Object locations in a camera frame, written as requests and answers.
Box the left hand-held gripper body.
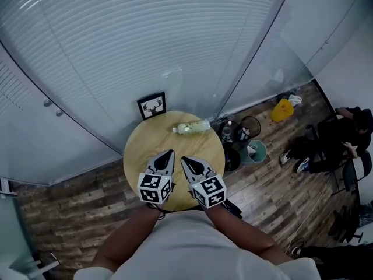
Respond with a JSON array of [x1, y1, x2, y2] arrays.
[[137, 170, 175, 206]]

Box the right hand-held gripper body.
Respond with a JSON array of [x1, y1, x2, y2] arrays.
[[188, 173, 227, 209]]

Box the green drink bottle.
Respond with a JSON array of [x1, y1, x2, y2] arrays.
[[171, 120, 211, 136]]

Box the person's right forearm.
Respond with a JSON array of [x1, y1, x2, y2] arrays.
[[203, 204, 292, 264]]

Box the person's left forearm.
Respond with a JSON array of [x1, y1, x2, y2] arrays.
[[92, 204, 164, 272]]

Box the round wooden table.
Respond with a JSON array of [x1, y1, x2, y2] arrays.
[[122, 111, 226, 212]]

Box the glossy black waste bin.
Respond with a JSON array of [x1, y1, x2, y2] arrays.
[[224, 147, 241, 172]]

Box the black mesh waste bin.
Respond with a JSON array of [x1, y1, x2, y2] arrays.
[[237, 115, 262, 141], [220, 120, 240, 144]]

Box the teal octagonal waste bin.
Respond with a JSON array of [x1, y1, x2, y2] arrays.
[[241, 139, 268, 165]]

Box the person's white shirt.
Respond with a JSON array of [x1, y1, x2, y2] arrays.
[[72, 210, 321, 280]]

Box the black framed deer picture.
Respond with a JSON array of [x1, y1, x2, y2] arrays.
[[136, 91, 167, 121]]

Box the yellow waste bin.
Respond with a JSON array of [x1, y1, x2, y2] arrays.
[[270, 99, 294, 123]]

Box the white window blinds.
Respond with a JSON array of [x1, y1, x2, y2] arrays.
[[0, 0, 295, 157]]

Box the black office chair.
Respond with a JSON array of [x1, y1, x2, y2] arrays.
[[329, 202, 373, 244]]

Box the black folding chair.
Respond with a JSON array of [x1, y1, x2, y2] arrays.
[[330, 150, 372, 197]]

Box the black wrist cord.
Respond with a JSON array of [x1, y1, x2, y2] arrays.
[[147, 202, 167, 221]]

